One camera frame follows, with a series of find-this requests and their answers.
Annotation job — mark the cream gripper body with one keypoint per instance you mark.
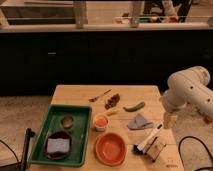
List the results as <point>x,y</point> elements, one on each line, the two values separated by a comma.
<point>169,120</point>

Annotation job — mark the grey blue towel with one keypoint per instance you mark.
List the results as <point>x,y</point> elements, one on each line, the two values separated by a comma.
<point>139,122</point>

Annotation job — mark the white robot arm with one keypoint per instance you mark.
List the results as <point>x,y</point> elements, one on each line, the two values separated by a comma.
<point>187,86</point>

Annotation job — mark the red bowl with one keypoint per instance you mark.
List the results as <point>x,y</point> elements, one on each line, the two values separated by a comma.
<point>110,149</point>

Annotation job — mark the yellow food piece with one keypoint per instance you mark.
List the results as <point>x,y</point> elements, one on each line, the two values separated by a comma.
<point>112,111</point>

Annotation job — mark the brown dried food cluster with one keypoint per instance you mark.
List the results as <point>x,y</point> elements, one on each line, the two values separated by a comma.
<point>112,102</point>

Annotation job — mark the small orange cup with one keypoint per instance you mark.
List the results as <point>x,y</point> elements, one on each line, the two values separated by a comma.
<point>100,123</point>

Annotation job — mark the green plastic tray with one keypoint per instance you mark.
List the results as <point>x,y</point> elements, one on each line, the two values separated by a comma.
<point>79,133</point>

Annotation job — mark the dark brown plate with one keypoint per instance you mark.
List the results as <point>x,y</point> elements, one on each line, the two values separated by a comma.
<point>57,155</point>

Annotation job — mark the grey sponge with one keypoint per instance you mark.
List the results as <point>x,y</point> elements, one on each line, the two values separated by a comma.
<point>58,145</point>

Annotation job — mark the white handled brush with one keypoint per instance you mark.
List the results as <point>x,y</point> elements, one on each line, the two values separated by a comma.
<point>140,148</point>

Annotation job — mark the black stand post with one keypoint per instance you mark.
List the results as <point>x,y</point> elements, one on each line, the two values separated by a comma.
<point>28,135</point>

